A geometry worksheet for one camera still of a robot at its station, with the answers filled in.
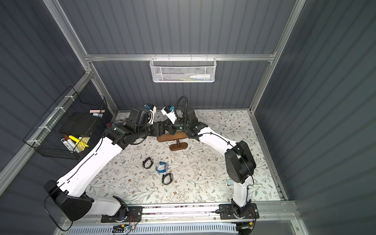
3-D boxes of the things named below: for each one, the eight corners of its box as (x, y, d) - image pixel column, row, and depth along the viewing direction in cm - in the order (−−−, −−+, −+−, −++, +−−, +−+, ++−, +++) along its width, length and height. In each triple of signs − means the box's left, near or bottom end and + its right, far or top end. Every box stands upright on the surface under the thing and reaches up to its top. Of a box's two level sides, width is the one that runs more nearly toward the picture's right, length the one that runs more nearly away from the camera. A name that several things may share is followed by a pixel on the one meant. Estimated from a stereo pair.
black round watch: (162, 184, 85) (161, 183, 83) (163, 174, 89) (162, 173, 86) (172, 184, 85) (172, 183, 83) (173, 174, 89) (172, 173, 86)
